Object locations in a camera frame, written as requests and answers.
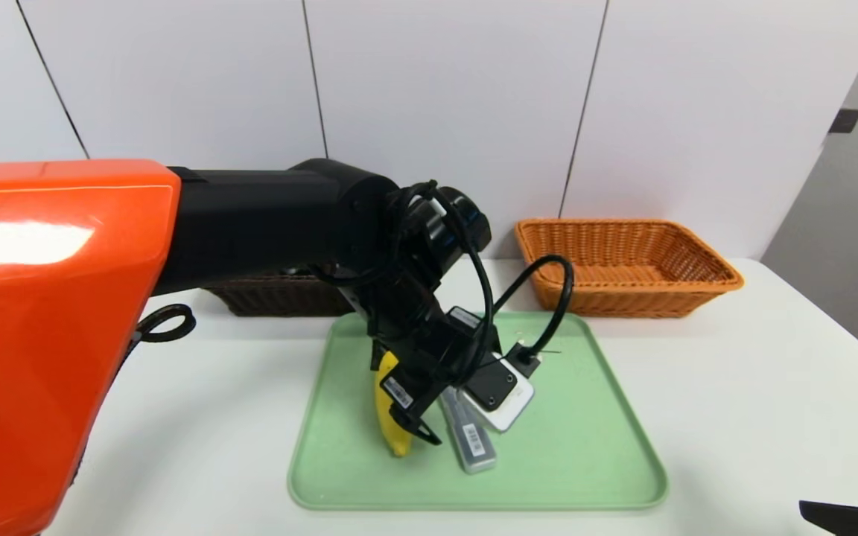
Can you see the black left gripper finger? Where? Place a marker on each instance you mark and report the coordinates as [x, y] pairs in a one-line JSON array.
[[421, 432]]

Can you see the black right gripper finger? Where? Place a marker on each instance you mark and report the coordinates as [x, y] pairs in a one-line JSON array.
[[846, 521]]

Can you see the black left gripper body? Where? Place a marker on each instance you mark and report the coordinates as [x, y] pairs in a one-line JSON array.
[[401, 393]]

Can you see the grey transparent plastic case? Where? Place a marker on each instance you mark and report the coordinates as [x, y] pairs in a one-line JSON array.
[[477, 447]]

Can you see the orange and black left arm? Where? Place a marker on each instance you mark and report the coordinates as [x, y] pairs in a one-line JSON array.
[[64, 335]]

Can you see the dark brown wicker basket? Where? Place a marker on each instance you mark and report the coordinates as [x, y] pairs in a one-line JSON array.
[[272, 298]]

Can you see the orange wicker basket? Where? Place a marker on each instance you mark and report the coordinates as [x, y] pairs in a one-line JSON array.
[[660, 260]]

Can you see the yellow banana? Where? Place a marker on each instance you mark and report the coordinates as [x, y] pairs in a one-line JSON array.
[[388, 417]]

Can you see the light green plastic tray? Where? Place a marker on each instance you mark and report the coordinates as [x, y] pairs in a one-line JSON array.
[[585, 447]]

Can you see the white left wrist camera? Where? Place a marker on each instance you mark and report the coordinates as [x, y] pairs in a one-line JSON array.
[[507, 406]]

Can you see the black wall fixture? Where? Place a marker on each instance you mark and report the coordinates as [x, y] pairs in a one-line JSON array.
[[845, 120]]

